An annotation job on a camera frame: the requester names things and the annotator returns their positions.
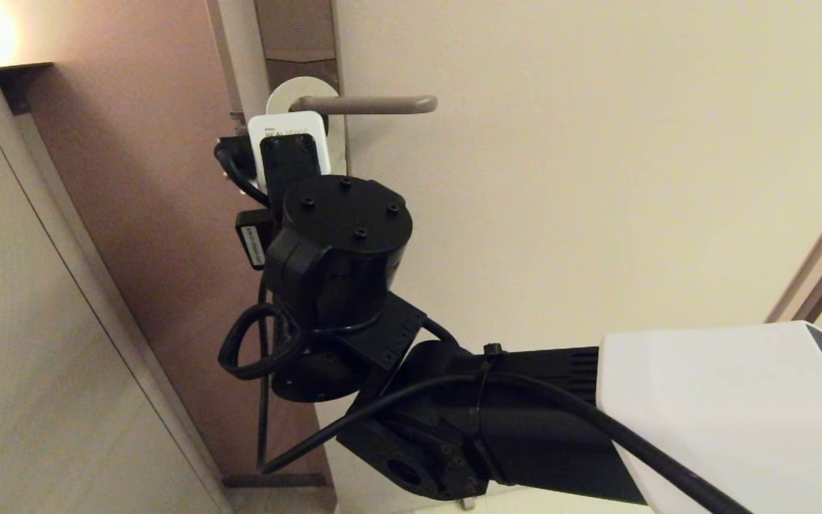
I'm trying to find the blue and white door hanger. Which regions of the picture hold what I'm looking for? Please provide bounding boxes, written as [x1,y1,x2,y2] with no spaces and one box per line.
[266,76,348,177]

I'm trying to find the brown door lock plate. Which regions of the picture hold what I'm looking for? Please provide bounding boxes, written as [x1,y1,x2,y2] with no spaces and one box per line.
[254,0,341,97]

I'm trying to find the cream room door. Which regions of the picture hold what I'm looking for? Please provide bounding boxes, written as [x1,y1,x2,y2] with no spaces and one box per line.
[208,0,822,514]

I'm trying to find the dark brown baseboard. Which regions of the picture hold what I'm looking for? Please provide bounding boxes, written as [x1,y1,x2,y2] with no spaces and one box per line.
[222,473,331,488]

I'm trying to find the braided right arm cable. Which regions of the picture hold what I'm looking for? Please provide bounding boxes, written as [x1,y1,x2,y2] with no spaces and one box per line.
[218,303,306,381]

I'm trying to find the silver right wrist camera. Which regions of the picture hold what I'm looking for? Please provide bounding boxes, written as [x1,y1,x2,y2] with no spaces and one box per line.
[248,111,333,193]

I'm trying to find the beige lever door handle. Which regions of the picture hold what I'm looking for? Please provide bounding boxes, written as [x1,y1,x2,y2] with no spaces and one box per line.
[288,95,439,116]

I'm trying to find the black cable tie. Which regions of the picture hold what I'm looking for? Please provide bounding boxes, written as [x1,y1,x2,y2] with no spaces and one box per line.
[470,343,506,461]

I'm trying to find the dark wall lamp bracket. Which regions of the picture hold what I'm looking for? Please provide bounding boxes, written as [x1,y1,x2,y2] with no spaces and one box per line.
[0,62,54,115]

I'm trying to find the smooth black arm cable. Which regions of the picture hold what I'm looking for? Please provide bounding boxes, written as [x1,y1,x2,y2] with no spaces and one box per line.
[258,371,754,514]

